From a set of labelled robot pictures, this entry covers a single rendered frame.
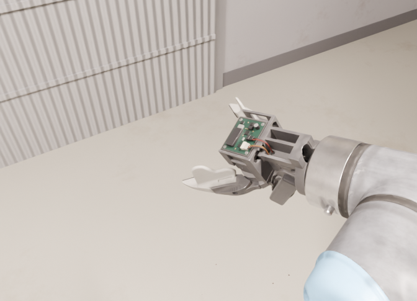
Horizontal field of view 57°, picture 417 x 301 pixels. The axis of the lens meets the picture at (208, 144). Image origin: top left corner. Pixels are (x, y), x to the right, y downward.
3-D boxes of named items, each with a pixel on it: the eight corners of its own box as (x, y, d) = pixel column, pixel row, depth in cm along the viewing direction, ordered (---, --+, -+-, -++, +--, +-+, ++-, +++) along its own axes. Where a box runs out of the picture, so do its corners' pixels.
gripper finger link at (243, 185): (209, 169, 57) (264, 152, 54) (215, 175, 59) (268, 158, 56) (210, 197, 55) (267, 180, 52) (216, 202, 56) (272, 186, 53)
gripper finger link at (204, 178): (166, 166, 56) (223, 146, 53) (187, 184, 60) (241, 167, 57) (165, 184, 54) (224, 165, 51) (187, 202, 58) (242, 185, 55)
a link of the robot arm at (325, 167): (376, 166, 49) (346, 233, 46) (339, 157, 52) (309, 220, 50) (363, 126, 43) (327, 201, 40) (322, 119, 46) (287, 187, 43)
